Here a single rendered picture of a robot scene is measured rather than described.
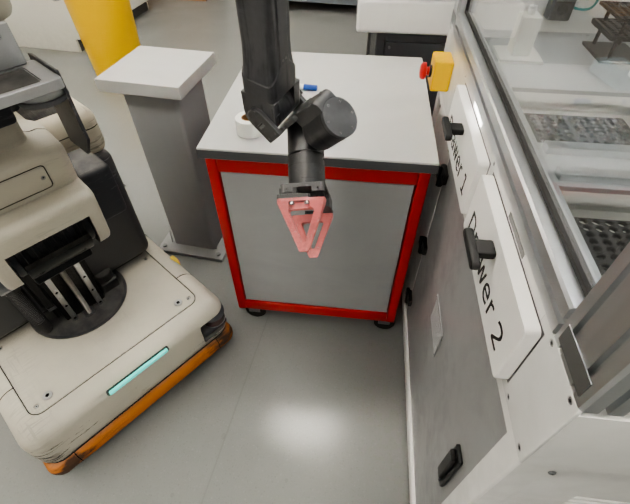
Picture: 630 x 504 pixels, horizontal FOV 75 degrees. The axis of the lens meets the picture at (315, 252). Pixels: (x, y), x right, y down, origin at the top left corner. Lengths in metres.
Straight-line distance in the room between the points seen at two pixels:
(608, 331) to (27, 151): 0.89
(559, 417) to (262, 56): 0.52
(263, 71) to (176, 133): 0.95
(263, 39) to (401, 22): 1.07
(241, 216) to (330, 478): 0.80
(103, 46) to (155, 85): 1.93
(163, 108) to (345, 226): 0.72
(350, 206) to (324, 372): 0.63
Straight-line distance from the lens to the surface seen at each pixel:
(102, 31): 3.28
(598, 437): 0.51
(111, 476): 1.47
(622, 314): 0.40
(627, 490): 0.73
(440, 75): 1.11
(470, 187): 0.74
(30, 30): 4.40
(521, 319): 0.51
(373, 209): 1.10
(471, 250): 0.58
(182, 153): 1.55
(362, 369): 1.48
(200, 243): 1.84
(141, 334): 1.31
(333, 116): 0.58
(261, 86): 0.59
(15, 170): 0.91
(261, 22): 0.55
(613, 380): 0.41
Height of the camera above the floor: 1.30
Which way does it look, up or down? 47 degrees down
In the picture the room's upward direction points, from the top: straight up
